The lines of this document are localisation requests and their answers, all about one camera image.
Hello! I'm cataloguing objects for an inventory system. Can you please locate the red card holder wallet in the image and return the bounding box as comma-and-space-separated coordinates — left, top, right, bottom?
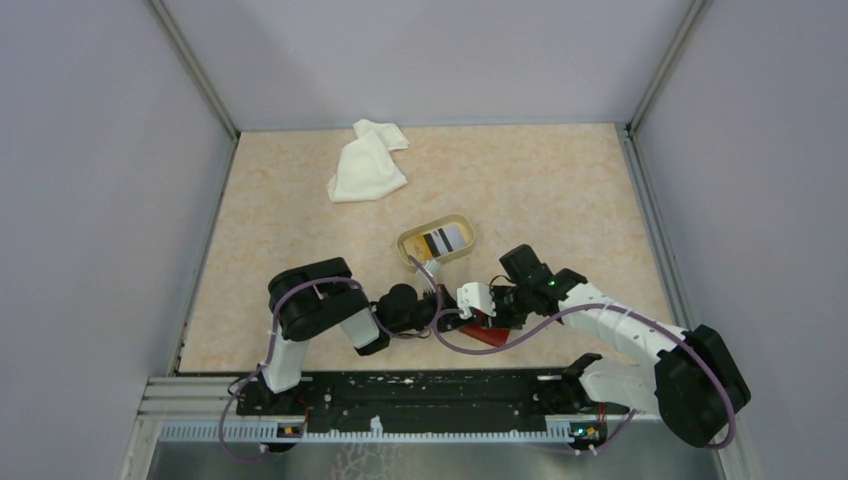
460, 324, 510, 347

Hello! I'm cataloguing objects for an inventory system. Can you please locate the gold VIP card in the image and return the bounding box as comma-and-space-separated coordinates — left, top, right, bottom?
403, 235, 433, 263

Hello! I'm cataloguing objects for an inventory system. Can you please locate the beige oval tray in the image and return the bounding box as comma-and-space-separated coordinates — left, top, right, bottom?
396, 214, 477, 268

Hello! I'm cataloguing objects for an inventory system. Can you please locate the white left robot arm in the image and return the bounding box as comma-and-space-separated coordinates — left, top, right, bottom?
260, 257, 475, 414

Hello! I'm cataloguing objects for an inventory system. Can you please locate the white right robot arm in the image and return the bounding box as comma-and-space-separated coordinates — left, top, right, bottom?
459, 244, 751, 450

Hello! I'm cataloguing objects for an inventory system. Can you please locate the silver magnetic stripe card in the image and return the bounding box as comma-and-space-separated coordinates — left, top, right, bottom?
423, 223, 468, 258

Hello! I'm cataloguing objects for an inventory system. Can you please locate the white crumpled cloth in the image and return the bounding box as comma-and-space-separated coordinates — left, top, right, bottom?
326, 119, 410, 203

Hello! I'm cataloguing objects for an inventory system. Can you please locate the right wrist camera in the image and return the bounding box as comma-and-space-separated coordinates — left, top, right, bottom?
456, 282, 496, 328

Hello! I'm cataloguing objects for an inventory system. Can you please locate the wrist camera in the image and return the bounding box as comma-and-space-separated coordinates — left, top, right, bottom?
456, 282, 496, 328
422, 259, 441, 278

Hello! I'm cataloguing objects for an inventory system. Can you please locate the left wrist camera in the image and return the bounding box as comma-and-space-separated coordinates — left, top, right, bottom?
422, 259, 441, 278

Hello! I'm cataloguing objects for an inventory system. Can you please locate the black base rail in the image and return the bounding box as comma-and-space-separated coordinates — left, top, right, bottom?
228, 368, 628, 434

